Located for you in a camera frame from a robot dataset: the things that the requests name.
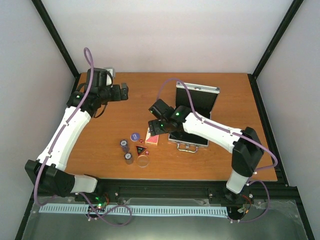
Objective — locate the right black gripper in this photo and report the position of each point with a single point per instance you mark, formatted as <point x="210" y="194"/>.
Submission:
<point x="155" y="129"/>

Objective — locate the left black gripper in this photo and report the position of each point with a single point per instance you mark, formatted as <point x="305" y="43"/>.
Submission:
<point x="118" y="97"/>

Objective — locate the red playing card deck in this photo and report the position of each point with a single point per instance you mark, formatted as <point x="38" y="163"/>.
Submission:
<point x="152" y="140"/>

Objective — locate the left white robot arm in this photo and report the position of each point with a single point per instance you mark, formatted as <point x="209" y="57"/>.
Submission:
<point x="47" y="172"/>

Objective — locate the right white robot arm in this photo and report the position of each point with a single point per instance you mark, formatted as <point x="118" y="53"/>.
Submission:
<point x="244" y="145"/>

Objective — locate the blue small blind button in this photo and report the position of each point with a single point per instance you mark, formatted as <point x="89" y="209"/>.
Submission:
<point x="135" y="136"/>

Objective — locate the black red triangular button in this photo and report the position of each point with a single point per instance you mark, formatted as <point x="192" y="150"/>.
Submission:
<point x="140" y="149"/>

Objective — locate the upper purple chip stack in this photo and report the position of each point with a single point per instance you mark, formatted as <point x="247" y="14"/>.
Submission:
<point x="124" y="146"/>

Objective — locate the purple chip stack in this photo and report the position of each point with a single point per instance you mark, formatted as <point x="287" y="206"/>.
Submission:
<point x="128" y="157"/>
<point x="124" y="146"/>

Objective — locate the clear round dealer button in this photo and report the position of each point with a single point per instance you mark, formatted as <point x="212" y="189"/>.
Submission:
<point x="143" y="161"/>

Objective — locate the lower purple chip stack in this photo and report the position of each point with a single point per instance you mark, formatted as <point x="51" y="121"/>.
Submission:
<point x="128" y="157"/>

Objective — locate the left green lit circuit board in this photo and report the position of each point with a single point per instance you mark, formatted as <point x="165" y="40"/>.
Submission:
<point x="100" y="203"/>

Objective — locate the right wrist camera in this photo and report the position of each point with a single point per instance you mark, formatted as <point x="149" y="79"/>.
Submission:
<point x="161" y="110"/>

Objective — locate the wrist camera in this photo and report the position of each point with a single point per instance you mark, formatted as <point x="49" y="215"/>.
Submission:
<point x="161" y="110"/>
<point x="110" y="75"/>

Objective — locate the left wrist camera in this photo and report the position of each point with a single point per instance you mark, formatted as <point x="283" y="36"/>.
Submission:
<point x="110" y="75"/>

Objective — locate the light blue slotted cable duct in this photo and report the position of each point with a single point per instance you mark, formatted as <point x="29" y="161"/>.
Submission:
<point x="137" y="210"/>

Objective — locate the black aluminium frame rail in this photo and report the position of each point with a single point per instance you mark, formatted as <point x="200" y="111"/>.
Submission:
<point x="213" y="191"/>

